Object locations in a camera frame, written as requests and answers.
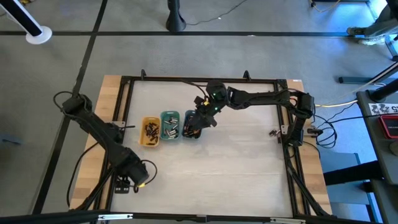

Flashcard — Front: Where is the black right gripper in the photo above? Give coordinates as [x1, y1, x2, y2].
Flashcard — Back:
[187, 79, 230, 131]

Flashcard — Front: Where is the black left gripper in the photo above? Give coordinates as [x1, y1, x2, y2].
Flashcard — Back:
[114, 154, 150, 194]

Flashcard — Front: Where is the slate blue plastic bin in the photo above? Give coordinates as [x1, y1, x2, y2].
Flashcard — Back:
[181, 109, 203, 140]

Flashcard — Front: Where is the green plastic bin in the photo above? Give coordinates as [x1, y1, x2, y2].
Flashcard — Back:
[159, 110, 182, 141]

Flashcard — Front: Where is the yellow plastic bin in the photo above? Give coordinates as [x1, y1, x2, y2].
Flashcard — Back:
[137, 116, 162, 148]

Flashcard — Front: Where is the black floor stand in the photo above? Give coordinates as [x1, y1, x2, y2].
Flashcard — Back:
[165, 0, 187, 33]

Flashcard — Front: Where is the black desk leg bar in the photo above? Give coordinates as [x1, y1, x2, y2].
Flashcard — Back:
[323, 161, 383, 187]

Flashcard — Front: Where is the black floor stand bar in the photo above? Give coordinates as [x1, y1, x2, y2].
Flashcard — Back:
[338, 60, 398, 85]

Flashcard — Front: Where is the white round stand base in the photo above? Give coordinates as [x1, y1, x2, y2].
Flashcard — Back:
[25, 26, 53, 45]

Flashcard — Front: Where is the printed marker sheet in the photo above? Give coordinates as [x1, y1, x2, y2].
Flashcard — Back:
[368, 102, 398, 116]

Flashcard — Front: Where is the dark side desk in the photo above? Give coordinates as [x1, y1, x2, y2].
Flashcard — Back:
[356, 90, 398, 224]

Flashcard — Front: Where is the red and black device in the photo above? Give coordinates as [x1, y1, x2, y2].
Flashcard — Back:
[378, 114, 398, 140]

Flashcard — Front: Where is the black slanted stand pole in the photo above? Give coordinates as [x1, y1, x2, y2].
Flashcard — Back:
[0, 0, 43, 37]

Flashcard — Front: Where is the silver frame bracket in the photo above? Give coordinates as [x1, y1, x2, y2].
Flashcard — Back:
[269, 217, 306, 224]
[98, 213, 134, 222]

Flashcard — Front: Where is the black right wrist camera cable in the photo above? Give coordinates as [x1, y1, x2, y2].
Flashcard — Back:
[181, 80, 208, 100]

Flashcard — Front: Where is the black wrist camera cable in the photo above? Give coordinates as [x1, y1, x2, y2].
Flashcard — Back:
[181, 80, 208, 100]
[133, 159, 158, 194]

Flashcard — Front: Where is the black left wrist camera cable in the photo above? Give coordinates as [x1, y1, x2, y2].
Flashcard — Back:
[133, 159, 158, 194]

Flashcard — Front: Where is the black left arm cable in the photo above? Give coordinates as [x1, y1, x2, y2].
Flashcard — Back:
[66, 136, 103, 209]

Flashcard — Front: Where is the thin black floor cable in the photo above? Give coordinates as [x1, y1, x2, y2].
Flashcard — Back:
[185, 0, 249, 26]

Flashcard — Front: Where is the black right arm cable loop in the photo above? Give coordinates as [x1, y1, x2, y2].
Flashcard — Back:
[313, 114, 338, 149]

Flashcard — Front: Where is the yellow floor cable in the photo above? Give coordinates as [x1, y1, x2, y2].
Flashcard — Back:
[307, 0, 341, 13]

